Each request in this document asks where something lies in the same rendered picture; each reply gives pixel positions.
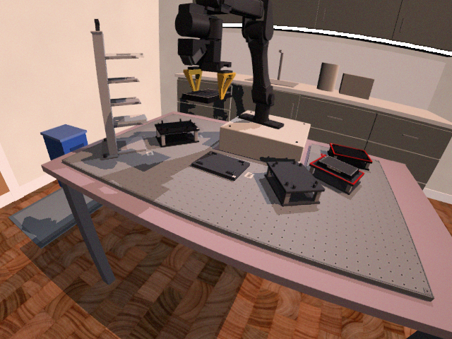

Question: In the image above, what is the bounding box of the grey microplate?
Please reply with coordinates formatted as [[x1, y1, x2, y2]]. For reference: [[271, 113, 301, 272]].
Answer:
[[182, 89, 232, 104], [316, 155, 359, 180]]

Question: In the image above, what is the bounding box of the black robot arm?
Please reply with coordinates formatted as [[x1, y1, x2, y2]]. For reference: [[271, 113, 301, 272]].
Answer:
[[175, 0, 284, 129]]

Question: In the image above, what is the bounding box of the white microplate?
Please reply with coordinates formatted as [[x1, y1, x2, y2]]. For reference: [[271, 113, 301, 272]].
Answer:
[[105, 53, 144, 58]]

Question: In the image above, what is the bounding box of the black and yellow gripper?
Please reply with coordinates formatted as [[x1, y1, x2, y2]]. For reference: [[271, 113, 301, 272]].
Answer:
[[183, 61, 236, 100]]

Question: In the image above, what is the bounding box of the grey rack with shelves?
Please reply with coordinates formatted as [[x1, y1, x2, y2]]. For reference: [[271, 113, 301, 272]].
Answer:
[[92, 32, 146, 155]]

